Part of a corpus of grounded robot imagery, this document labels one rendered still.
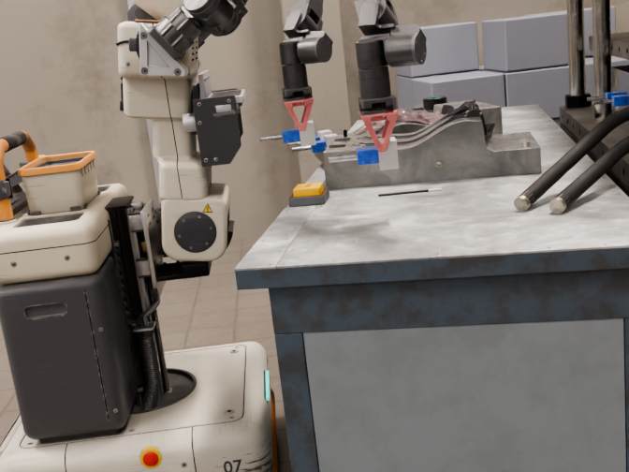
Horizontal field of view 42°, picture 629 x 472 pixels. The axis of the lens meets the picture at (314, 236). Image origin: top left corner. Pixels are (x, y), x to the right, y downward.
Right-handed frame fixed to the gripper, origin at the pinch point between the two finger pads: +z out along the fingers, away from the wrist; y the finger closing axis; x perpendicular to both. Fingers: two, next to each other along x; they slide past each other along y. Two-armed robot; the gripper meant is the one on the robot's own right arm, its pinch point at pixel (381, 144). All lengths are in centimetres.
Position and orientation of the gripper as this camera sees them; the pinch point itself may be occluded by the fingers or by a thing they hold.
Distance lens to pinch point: 158.7
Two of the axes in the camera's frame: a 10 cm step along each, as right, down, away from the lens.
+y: 0.0, -2.5, 9.7
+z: 1.2, 9.6, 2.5
